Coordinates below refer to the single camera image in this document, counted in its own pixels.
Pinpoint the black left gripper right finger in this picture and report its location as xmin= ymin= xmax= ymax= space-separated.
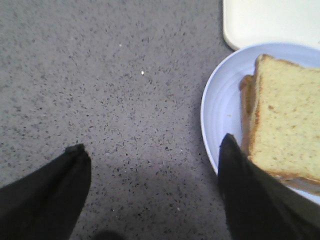
xmin=218 ymin=133 xmax=320 ymax=240

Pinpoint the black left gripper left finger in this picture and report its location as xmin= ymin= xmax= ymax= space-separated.
xmin=0 ymin=144 xmax=91 ymax=240

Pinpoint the bread slice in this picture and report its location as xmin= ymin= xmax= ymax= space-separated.
xmin=246 ymin=54 xmax=320 ymax=182
xmin=239 ymin=75 xmax=320 ymax=197

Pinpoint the light blue plate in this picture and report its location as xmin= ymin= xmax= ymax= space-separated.
xmin=200 ymin=42 xmax=320 ymax=205

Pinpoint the white serving tray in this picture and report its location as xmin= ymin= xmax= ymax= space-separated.
xmin=222 ymin=0 xmax=320 ymax=50

